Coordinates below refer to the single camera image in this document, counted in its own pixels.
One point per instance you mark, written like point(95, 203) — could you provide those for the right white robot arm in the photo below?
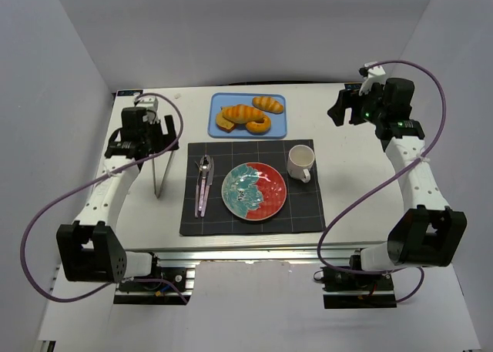
point(429, 232)

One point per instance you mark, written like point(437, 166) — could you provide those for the large striped croissant bread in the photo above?
point(242, 114)

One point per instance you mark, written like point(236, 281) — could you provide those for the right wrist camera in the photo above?
point(372, 73)

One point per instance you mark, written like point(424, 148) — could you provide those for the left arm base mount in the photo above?
point(170, 282)

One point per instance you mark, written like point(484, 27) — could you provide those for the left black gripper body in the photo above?
point(162, 145)

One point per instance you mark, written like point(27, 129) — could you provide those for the blue plastic tray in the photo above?
point(278, 128)

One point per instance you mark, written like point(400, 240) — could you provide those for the right blue table sticker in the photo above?
point(353, 86)

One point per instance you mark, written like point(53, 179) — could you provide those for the dark checked placemat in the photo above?
point(302, 212)

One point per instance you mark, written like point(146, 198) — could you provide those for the left blue table sticker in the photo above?
point(129, 92)

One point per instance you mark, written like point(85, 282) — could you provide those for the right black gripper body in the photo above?
point(347, 108)

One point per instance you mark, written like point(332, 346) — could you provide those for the brown bread slice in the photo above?
point(224, 124)

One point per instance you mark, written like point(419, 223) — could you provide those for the blue table sticker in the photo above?
point(129, 92)
point(353, 86)

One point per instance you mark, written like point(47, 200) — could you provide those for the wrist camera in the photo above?
point(150, 103)
point(372, 73)

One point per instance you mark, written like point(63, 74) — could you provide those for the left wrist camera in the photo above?
point(150, 103)

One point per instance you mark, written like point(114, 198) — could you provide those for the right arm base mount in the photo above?
point(346, 291)

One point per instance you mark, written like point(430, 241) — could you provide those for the red and teal plate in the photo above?
point(254, 191)

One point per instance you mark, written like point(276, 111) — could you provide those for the metal tongs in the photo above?
point(160, 168)

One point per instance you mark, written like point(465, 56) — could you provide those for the aluminium frame rail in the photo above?
point(250, 253)

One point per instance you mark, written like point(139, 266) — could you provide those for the orange donut bread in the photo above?
point(259, 127)

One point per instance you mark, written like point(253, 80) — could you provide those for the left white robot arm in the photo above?
point(127, 148)

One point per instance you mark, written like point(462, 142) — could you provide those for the white ceramic mug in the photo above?
point(300, 160)

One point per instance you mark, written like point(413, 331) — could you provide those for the small striped croissant bread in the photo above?
point(268, 104)

